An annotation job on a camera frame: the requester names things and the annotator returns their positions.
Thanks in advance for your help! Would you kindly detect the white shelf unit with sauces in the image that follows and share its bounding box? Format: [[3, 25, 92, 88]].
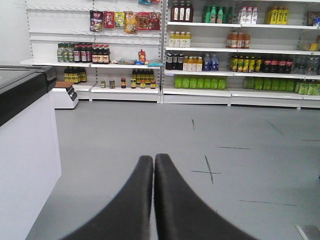
[[22, 0, 166, 103]]

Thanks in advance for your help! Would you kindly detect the white scale wooden top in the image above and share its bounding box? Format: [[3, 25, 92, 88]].
[[52, 81, 79, 110]]

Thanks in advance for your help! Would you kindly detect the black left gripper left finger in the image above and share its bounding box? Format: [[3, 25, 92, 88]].
[[63, 155, 153, 240]]

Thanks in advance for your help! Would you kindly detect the white chest freezer black lid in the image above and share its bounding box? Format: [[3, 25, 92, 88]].
[[0, 65, 62, 240]]

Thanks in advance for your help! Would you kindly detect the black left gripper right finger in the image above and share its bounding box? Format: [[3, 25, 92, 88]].
[[154, 153, 254, 240]]

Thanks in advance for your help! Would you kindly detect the white shelf unit with drinks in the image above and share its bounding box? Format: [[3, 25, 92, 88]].
[[160, 0, 320, 109]]

